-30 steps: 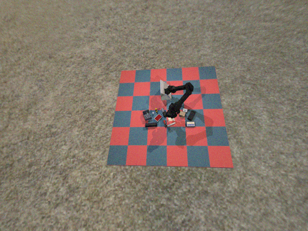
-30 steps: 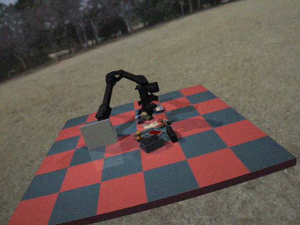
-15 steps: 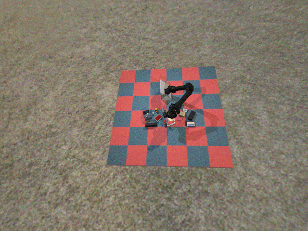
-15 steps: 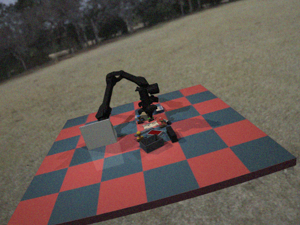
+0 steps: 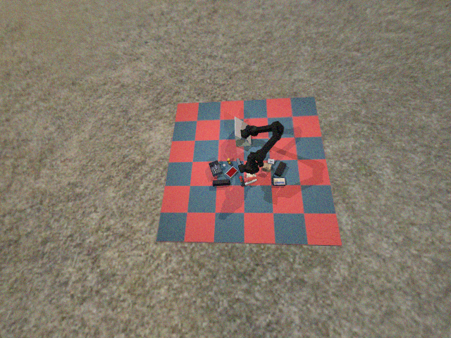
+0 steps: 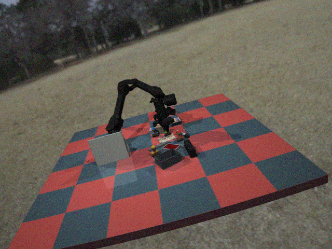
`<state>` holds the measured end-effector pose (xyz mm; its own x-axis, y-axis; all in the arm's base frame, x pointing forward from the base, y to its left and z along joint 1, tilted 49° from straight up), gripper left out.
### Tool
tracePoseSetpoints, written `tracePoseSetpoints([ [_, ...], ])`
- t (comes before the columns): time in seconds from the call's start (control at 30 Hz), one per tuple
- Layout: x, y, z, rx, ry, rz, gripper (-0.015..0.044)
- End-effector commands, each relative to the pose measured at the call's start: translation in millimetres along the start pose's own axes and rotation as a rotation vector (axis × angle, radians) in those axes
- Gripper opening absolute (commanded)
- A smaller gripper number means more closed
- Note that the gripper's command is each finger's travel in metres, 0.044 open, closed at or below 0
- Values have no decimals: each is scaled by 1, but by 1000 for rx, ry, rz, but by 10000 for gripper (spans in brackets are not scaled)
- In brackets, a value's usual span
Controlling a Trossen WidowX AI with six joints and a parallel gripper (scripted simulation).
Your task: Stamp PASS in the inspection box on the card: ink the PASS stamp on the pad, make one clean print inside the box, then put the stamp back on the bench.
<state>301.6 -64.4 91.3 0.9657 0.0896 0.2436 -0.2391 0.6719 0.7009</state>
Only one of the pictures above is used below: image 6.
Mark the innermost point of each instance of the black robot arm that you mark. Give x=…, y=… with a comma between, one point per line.
x=115, y=122

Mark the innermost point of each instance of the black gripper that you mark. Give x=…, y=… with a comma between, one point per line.
x=162, y=118

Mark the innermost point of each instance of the tan cardboard box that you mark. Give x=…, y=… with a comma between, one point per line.
x=159, y=129

